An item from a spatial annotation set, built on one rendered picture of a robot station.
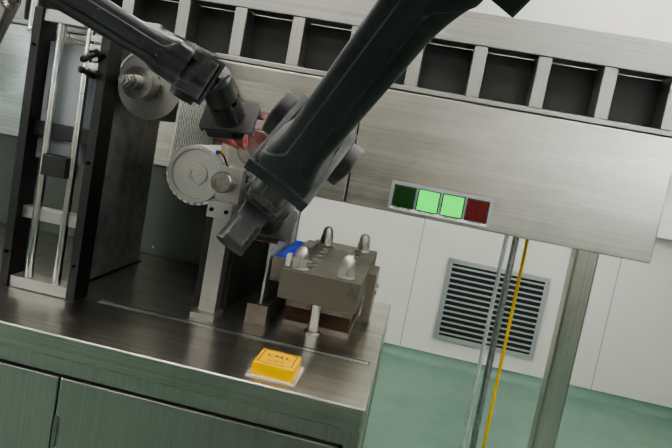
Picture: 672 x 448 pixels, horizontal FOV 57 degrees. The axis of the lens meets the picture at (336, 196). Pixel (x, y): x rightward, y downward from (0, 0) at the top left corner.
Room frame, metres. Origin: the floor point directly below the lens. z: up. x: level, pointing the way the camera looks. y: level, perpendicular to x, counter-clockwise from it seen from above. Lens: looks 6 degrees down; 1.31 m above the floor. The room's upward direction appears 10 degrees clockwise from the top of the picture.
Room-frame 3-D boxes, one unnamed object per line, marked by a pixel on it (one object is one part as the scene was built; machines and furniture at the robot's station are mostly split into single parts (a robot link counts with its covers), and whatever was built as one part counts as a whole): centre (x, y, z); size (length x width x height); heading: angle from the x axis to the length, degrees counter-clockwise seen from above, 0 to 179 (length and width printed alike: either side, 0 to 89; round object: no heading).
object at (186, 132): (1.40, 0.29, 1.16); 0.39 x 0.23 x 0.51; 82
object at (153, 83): (1.27, 0.42, 1.34); 0.06 x 0.06 x 0.06; 82
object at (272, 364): (1.00, 0.05, 0.91); 0.07 x 0.07 x 0.02; 82
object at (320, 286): (1.39, -0.03, 1.00); 0.40 x 0.16 x 0.06; 172
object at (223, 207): (1.22, 0.21, 1.05); 0.06 x 0.05 x 0.31; 172
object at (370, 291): (1.40, -0.12, 0.97); 0.10 x 0.03 x 0.11; 172
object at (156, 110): (1.42, 0.40, 1.34); 0.25 x 0.14 x 0.14; 172
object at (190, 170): (1.39, 0.28, 1.18); 0.26 x 0.12 x 0.12; 172
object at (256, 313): (1.37, 0.10, 0.92); 0.28 x 0.04 x 0.04; 172
